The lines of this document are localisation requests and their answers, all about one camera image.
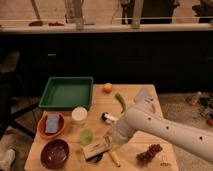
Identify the brown grape bunch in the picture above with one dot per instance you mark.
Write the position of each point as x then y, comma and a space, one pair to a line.
149, 154

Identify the green plastic cup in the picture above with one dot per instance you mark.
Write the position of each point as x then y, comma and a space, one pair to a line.
86, 136

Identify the grey triangular cloth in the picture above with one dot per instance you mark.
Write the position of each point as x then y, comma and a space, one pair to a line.
143, 95

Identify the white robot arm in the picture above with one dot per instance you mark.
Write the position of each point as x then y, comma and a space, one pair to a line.
142, 117

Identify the green chili pepper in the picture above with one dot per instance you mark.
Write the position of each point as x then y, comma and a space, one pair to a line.
121, 100

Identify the orange plate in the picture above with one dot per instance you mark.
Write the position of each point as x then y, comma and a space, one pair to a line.
42, 124

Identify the blue sponge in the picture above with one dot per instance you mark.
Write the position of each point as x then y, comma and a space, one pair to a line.
52, 123

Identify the green plastic tray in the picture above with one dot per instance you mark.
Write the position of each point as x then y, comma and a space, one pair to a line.
67, 93

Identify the black backed board eraser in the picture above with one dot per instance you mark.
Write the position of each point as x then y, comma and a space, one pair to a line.
95, 148

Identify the small metal cup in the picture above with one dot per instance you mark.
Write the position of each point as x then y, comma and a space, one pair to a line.
95, 159

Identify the dark red bowl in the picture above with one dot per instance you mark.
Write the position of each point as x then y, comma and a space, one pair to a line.
54, 154

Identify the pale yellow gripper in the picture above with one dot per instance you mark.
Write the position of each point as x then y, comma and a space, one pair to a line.
108, 141

